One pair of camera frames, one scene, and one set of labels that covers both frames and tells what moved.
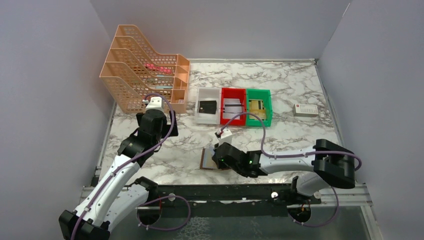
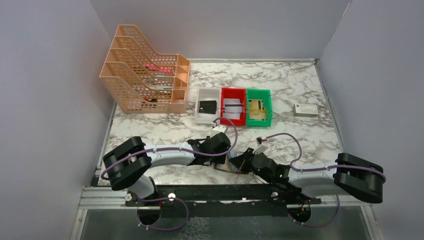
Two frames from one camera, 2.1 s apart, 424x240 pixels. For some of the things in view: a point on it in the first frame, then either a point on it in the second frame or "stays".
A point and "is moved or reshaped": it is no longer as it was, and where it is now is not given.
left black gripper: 171,124 to 220,157
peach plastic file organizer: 132,71 stays
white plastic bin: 208,94 stays
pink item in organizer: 151,67 stays
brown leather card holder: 207,162 is moved or reshaped
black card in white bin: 208,106 stays
